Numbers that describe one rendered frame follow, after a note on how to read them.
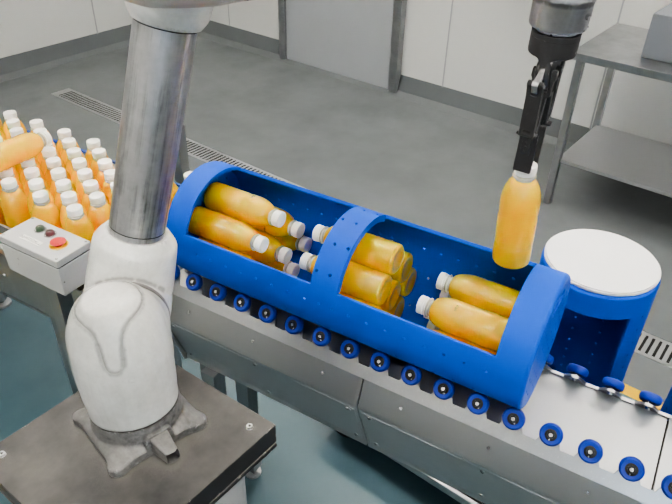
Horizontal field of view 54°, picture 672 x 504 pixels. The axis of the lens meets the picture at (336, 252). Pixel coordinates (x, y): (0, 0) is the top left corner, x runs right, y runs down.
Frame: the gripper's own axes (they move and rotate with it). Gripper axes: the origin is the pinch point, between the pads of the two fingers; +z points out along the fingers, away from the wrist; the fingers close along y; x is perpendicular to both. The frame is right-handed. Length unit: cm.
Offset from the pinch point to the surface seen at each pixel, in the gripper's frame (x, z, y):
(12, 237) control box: 105, 40, -34
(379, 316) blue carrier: 18.3, 36.3, -14.8
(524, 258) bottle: -4.0, 20.9, -1.6
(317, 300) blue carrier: 33, 39, -15
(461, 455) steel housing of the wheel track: -4, 64, -15
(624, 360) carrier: -27, 67, 37
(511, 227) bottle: -0.7, 14.2, -3.3
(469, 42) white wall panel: 133, 101, 349
